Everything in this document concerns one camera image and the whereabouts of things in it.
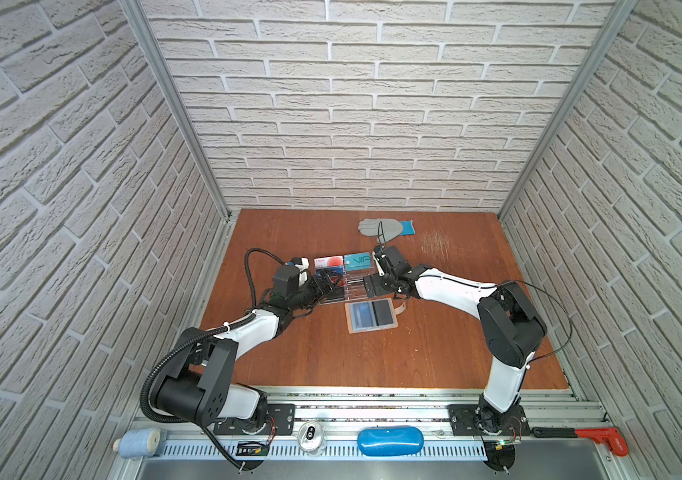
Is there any aluminium frame rail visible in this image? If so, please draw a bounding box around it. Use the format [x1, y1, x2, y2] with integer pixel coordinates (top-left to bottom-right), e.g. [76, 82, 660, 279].
[122, 0, 232, 221]
[497, 0, 638, 221]

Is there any blue oval case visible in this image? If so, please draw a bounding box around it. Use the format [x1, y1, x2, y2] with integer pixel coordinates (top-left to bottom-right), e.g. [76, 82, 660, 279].
[357, 426, 424, 457]

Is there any red black handled tool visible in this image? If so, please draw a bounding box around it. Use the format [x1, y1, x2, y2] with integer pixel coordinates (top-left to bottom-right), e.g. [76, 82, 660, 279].
[531, 427, 629, 457]

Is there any grey blue work glove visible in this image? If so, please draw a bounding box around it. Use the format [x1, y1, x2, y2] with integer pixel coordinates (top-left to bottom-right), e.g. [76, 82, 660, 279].
[358, 218, 415, 244]

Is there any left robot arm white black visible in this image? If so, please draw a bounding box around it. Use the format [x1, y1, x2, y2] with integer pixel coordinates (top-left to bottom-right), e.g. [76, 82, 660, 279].
[140, 262, 341, 431]

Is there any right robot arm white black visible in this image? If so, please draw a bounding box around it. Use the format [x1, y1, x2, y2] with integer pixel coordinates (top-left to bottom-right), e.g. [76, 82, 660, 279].
[363, 266, 546, 435]

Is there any white red april card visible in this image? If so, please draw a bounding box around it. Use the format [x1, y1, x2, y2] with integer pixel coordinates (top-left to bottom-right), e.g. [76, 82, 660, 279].
[314, 255, 345, 271]

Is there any teal VIP card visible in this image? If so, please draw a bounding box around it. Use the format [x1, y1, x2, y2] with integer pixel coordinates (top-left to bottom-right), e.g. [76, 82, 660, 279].
[344, 252, 371, 272]

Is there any aluminium frame rail left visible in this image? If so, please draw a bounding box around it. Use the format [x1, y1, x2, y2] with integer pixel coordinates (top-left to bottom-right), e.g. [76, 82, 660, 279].
[122, 0, 232, 221]

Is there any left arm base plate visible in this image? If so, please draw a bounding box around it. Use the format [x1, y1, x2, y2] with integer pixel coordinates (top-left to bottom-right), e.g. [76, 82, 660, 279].
[212, 403, 296, 436]

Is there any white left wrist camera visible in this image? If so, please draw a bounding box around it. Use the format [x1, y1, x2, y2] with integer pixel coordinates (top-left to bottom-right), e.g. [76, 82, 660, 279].
[290, 257, 310, 288]

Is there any beige leather card holder wallet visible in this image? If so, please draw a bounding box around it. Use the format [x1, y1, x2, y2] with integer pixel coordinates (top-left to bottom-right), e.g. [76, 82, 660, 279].
[345, 298, 407, 334]

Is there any clear acrylic card display stand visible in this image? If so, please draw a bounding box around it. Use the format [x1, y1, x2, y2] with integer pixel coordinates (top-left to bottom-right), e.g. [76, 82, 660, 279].
[314, 254, 377, 305]

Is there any silver can top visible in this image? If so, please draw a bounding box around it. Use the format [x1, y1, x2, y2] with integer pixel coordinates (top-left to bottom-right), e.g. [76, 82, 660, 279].
[298, 421, 325, 455]

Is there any aluminium frame rail right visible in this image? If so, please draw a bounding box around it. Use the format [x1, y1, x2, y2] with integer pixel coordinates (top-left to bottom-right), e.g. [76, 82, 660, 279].
[497, 0, 638, 221]

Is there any black corrugated cable left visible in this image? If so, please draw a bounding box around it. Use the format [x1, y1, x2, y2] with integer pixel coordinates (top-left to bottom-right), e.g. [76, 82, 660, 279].
[139, 247, 287, 424]

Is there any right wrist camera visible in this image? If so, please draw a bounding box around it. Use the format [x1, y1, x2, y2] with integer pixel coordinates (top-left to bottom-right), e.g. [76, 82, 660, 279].
[373, 245, 411, 278]

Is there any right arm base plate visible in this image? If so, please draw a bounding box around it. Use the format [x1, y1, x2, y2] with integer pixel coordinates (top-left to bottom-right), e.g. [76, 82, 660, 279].
[447, 403, 531, 437]

